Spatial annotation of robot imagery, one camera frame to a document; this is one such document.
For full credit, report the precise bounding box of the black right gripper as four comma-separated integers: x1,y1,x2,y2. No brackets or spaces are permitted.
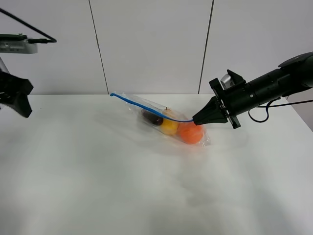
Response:
193,70,246,129

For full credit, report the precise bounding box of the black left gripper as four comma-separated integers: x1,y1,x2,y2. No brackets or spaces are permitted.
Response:
0,58,33,118

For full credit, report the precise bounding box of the clear zip bag blue seal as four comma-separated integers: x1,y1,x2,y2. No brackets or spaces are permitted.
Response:
110,92,210,146

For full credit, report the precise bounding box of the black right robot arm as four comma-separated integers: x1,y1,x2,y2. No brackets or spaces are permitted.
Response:
193,52,313,129

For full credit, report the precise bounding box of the orange fruit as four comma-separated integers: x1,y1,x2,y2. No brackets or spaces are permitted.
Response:
178,122,204,144

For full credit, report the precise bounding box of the yellow pear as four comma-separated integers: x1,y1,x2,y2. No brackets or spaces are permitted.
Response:
160,108,179,136

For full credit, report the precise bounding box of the dark purple eggplant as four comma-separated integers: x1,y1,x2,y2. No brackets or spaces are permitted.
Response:
141,109,164,126

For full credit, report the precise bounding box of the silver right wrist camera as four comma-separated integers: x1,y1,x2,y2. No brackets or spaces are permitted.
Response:
220,74,234,90

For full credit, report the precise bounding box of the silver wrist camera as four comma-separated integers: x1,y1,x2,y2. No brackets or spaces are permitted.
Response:
0,34,38,54
220,74,234,90

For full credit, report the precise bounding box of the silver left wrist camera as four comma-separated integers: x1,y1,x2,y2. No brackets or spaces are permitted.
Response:
0,34,38,54

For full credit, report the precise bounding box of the black left camera cable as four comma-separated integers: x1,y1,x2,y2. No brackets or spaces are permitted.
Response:
0,7,57,44

